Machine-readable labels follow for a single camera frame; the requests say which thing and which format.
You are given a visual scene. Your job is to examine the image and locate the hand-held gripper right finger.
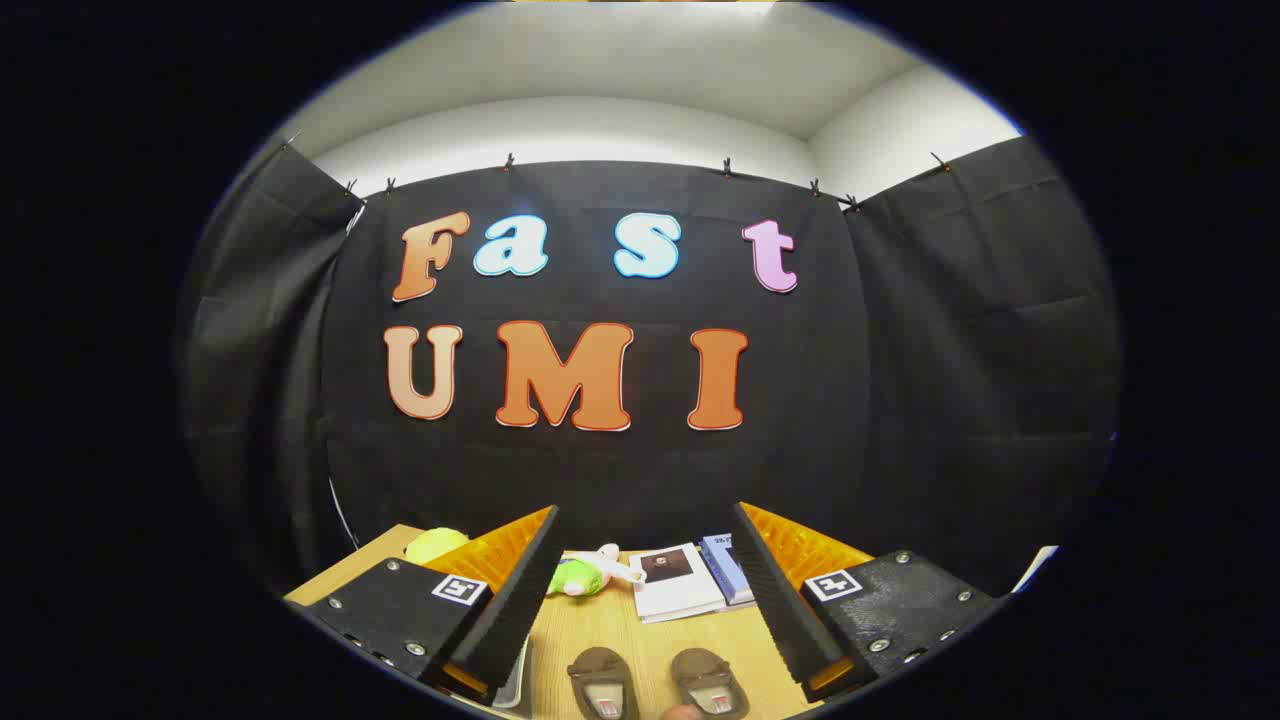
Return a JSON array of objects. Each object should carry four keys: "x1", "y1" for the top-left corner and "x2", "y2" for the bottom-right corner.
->
[{"x1": 733, "y1": 501, "x2": 1001, "y2": 703}]

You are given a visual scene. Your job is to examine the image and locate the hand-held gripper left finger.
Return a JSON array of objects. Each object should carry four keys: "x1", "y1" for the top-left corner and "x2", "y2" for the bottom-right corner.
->
[{"x1": 300, "y1": 505, "x2": 561, "y2": 706}]

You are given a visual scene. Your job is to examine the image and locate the grey fabric storage box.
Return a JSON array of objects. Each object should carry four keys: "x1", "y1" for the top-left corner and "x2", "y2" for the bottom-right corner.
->
[{"x1": 490, "y1": 640, "x2": 536, "y2": 713}]

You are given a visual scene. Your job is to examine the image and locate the brown fuzzy slipper shoe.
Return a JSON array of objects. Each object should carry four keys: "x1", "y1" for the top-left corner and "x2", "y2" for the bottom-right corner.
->
[
  {"x1": 566, "y1": 647, "x2": 641, "y2": 720},
  {"x1": 670, "y1": 648, "x2": 751, "y2": 720}
]

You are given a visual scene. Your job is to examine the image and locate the blue cover book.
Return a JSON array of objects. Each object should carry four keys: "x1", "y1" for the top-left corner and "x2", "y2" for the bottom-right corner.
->
[{"x1": 698, "y1": 533, "x2": 756, "y2": 606}]

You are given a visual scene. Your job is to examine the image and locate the green and pink plush toy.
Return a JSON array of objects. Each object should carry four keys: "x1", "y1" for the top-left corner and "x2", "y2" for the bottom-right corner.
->
[{"x1": 545, "y1": 543, "x2": 646, "y2": 598}]

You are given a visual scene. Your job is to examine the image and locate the yellow plush toy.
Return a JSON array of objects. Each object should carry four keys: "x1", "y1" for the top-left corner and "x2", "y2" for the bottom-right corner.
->
[{"x1": 403, "y1": 528, "x2": 471, "y2": 566}]

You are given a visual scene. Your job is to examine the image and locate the white book with dark photo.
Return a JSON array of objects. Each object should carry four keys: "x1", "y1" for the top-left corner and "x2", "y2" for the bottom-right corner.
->
[{"x1": 630, "y1": 543, "x2": 729, "y2": 624}]

